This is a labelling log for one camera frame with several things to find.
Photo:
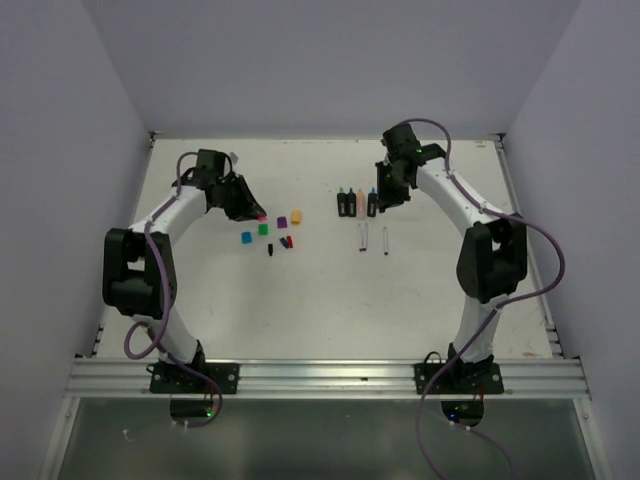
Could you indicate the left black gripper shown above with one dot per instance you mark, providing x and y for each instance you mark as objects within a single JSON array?
[{"x": 247, "y": 199}]

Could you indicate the orange highlighter cap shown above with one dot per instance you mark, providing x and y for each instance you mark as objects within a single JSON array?
[{"x": 296, "y": 217}]

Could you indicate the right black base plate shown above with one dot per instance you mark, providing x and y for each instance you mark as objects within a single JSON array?
[{"x": 460, "y": 379}]

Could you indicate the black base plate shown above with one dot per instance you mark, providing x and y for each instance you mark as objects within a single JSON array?
[
  {"x": 169, "y": 378},
  {"x": 460, "y": 379}
]

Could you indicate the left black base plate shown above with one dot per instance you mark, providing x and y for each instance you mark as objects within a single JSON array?
[{"x": 169, "y": 378}]

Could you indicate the blue black highlighter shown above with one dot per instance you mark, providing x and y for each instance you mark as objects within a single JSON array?
[{"x": 372, "y": 203}]

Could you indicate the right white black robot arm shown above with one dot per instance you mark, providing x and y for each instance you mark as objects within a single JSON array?
[{"x": 493, "y": 257}]

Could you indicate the purple black highlighter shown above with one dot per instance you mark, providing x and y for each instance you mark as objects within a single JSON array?
[{"x": 351, "y": 203}]

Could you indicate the blue highlighter cap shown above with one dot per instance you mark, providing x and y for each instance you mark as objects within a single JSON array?
[{"x": 246, "y": 237}]

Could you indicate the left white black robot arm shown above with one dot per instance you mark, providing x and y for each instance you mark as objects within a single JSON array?
[{"x": 139, "y": 278}]

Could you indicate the orange pink highlighter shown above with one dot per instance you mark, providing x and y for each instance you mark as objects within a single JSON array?
[{"x": 361, "y": 205}]

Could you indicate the right aluminium side rail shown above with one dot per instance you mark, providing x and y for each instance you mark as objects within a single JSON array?
[{"x": 541, "y": 301}]

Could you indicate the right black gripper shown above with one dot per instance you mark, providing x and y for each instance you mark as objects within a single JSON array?
[{"x": 387, "y": 198}]

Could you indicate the aluminium front rail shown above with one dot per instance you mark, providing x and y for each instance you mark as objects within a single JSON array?
[{"x": 329, "y": 379}]

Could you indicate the green black highlighter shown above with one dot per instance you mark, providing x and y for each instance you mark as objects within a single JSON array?
[{"x": 342, "y": 203}]

